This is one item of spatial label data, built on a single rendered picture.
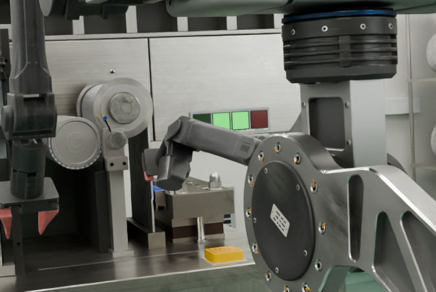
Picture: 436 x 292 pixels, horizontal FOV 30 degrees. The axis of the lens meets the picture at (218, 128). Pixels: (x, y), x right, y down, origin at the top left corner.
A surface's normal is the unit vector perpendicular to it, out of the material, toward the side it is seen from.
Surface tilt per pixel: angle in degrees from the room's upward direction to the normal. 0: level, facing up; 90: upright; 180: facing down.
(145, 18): 90
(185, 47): 90
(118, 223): 90
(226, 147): 70
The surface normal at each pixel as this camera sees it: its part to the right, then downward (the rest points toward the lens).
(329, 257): -0.90, 0.07
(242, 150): -0.85, -0.32
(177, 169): 0.51, -0.30
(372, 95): 0.44, 0.03
